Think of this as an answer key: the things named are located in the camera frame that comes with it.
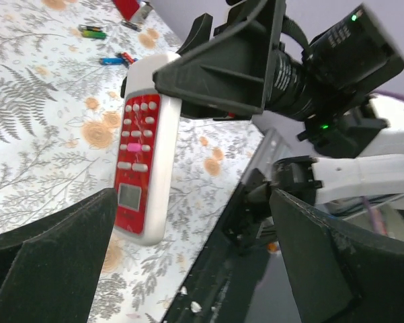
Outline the black battery near box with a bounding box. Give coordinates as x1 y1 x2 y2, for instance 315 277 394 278
121 20 142 32

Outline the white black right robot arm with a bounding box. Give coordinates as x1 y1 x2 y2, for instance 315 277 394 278
153 1 404 158

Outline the blue battery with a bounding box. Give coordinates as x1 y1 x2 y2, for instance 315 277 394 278
99 57 124 65

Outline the green battery pair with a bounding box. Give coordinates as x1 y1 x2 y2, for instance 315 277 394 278
78 25 107 40

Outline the red toothpaste box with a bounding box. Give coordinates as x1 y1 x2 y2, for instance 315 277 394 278
112 0 153 22

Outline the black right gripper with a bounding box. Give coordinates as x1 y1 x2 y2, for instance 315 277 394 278
153 1 309 121

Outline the red orange battery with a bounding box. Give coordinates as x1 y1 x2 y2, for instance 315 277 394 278
116 52 138 65

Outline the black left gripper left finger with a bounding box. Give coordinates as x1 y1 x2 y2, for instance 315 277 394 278
0 188 117 323

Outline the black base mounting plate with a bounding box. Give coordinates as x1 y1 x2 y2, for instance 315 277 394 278
162 166 277 323

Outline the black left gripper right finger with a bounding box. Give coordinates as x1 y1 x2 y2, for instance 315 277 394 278
270 190 404 322

